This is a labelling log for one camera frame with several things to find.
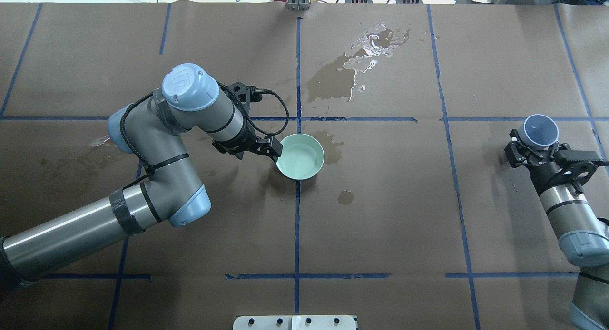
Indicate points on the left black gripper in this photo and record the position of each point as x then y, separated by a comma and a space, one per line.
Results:
241, 142

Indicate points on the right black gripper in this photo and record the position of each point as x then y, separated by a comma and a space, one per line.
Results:
544, 167

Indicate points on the mint green bowl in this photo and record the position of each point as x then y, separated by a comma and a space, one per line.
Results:
302, 157

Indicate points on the light blue plastic cup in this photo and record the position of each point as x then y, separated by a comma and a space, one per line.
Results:
539, 131

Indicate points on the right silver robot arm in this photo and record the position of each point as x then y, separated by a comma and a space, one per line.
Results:
583, 238

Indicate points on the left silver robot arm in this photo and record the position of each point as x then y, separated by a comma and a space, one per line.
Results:
170, 187

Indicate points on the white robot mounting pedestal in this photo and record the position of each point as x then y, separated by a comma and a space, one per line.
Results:
296, 322

